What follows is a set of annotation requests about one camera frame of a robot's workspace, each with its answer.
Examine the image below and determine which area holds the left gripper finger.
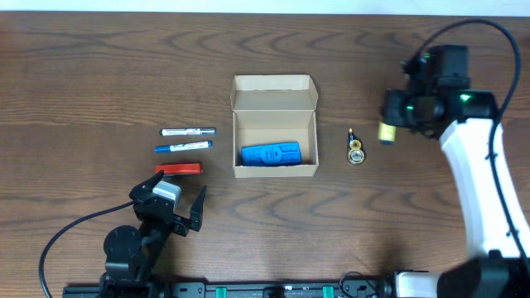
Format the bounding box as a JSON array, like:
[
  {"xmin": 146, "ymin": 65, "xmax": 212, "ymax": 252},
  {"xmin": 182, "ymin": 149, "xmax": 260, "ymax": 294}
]
[
  {"xmin": 189, "ymin": 185, "xmax": 207, "ymax": 232},
  {"xmin": 129, "ymin": 171, "xmax": 164, "ymax": 202}
]

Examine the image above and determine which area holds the yellow highlighter pen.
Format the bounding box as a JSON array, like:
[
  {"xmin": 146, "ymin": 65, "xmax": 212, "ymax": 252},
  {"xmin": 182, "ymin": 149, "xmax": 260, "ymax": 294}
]
[{"xmin": 378, "ymin": 122, "xmax": 396, "ymax": 146}]

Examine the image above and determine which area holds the blue magnetic whiteboard eraser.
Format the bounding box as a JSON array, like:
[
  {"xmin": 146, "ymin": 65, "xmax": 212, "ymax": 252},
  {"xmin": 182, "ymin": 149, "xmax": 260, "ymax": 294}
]
[{"xmin": 241, "ymin": 142, "xmax": 302, "ymax": 166}]

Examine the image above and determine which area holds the cardboard box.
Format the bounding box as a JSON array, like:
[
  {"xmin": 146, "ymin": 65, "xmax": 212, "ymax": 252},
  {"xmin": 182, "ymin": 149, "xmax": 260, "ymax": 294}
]
[{"xmin": 230, "ymin": 74, "xmax": 319, "ymax": 178}]

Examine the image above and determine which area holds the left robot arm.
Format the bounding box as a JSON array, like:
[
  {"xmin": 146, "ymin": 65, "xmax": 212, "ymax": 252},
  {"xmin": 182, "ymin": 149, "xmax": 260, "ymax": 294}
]
[{"xmin": 99, "ymin": 171, "xmax": 207, "ymax": 297}]

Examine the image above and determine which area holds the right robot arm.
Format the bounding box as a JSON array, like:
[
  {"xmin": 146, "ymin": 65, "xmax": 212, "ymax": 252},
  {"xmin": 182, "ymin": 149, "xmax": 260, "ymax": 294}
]
[{"xmin": 379, "ymin": 46, "xmax": 529, "ymax": 297}]

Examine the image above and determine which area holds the blue whiteboard marker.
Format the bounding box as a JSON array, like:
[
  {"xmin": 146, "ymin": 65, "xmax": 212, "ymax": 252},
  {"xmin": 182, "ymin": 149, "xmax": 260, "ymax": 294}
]
[{"xmin": 154, "ymin": 141, "xmax": 213, "ymax": 154}]

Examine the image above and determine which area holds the black whiteboard marker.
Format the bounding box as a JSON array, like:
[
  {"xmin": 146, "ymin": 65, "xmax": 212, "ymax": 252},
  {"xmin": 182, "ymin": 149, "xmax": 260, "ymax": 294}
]
[{"xmin": 160, "ymin": 127, "xmax": 216, "ymax": 137}]

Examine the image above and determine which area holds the correction tape dispenser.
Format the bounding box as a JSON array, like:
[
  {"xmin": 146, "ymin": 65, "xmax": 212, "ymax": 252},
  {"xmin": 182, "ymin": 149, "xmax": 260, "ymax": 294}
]
[{"xmin": 347, "ymin": 128, "xmax": 366, "ymax": 166}]

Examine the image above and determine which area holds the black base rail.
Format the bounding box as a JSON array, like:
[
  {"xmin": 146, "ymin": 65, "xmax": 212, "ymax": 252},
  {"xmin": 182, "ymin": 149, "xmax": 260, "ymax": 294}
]
[{"xmin": 62, "ymin": 272, "xmax": 396, "ymax": 298}]

